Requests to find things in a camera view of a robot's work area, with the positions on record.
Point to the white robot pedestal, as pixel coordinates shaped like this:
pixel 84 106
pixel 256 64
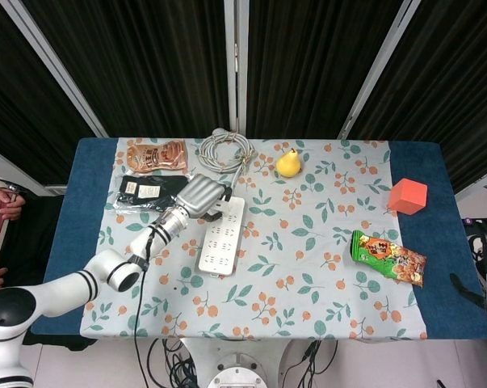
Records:
pixel 194 355

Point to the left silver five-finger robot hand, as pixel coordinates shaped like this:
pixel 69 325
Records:
pixel 198 196

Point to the seated person in beige jacket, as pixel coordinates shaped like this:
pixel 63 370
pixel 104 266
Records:
pixel 1 200

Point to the orange-brown snack pouch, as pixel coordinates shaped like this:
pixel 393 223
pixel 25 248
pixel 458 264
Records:
pixel 154 155

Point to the floral leaf and berry tablecloth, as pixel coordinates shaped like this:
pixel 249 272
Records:
pixel 291 262

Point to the white metal frame post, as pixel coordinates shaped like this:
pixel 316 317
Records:
pixel 57 68
pixel 479 186
pixel 378 68
pixel 25 171
pixel 236 60

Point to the green snack packet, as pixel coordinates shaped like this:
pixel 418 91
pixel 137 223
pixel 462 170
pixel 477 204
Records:
pixel 388 258

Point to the black curtain panel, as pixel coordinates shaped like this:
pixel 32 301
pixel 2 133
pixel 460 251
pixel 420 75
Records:
pixel 146 60
pixel 307 60
pixel 453 81
pixel 21 101

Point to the grey round metal flange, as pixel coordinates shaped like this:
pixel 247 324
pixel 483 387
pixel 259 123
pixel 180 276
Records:
pixel 237 374

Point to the white eight-outlet power strip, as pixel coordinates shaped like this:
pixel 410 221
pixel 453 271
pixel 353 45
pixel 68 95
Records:
pixel 219 246

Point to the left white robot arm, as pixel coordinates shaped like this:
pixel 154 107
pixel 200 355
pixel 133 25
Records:
pixel 65 288

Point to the yellow pear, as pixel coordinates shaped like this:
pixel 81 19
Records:
pixel 288 165

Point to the black socks in clear bag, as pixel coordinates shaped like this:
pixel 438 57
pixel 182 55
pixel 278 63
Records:
pixel 146 192

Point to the orange cube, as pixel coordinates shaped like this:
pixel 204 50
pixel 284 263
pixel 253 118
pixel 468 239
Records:
pixel 408 196

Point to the black device with coloured lights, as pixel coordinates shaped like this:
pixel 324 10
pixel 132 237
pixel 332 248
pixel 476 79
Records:
pixel 483 221

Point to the blue fabric table cover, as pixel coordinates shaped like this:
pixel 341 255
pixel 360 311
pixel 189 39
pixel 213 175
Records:
pixel 439 242

